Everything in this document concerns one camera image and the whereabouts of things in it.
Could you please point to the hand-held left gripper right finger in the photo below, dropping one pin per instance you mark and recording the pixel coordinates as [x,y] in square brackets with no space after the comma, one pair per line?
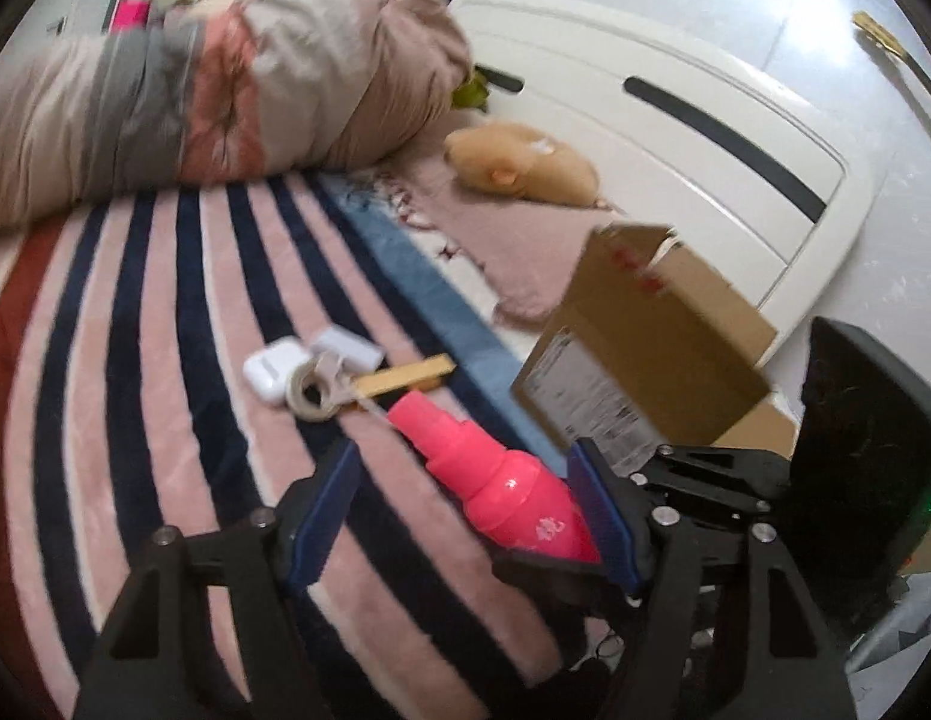
[606,521]

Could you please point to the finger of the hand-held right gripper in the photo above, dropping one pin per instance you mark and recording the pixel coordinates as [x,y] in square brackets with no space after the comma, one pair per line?
[544,576]
[709,474]

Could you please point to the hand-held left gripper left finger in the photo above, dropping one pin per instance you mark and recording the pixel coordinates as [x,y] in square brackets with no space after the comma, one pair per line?
[324,517]

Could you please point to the pink spray bottle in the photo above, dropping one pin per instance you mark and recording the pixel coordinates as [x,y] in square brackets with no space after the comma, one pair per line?
[503,481]

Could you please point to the brown cardboard box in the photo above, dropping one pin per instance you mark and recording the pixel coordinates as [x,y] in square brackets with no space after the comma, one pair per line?
[645,337]

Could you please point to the beige tape roll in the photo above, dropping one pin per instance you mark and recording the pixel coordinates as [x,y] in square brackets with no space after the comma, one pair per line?
[315,391]

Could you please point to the white earbud case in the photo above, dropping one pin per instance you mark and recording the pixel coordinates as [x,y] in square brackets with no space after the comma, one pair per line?
[271,373]

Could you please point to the yellow wooden stick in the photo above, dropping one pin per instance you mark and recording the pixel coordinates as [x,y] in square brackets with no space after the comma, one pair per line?
[405,375]

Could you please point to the small white box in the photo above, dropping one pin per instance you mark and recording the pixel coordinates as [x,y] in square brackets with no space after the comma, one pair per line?
[349,347]

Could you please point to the striped pink navy blanket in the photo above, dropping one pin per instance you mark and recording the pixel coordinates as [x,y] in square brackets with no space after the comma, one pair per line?
[150,360]

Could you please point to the pink fluffy mat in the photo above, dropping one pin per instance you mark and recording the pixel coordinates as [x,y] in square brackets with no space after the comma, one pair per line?
[510,247]

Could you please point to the white bed headboard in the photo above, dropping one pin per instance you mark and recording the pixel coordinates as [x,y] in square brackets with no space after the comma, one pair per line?
[660,150]

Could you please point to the tan plush toy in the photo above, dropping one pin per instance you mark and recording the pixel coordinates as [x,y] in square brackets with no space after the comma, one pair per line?
[544,169]

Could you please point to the folded beige pink quilt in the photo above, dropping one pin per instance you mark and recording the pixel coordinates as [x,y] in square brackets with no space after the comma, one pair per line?
[232,82]

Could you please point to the green toy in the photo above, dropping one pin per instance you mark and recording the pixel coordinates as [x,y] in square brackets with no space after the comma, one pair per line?
[471,90]

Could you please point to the bright pink item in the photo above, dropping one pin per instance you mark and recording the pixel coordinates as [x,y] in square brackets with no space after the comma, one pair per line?
[130,13]

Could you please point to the gold wall fixture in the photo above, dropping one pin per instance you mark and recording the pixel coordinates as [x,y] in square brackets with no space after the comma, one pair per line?
[879,34]

